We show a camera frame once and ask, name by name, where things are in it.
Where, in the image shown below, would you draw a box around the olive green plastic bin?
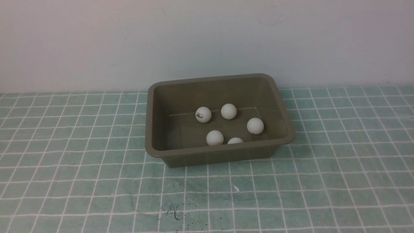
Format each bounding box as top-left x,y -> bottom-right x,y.
145,73 -> 296,168

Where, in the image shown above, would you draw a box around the plain white ping-pong ball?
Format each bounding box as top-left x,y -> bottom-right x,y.
221,103 -> 237,120
206,130 -> 224,146
227,137 -> 244,144
247,117 -> 264,135

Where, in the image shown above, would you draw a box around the white ping-pong ball with logo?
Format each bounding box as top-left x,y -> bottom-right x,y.
195,106 -> 212,123

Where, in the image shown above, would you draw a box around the green checkered tablecloth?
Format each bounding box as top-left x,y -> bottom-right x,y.
0,85 -> 414,233

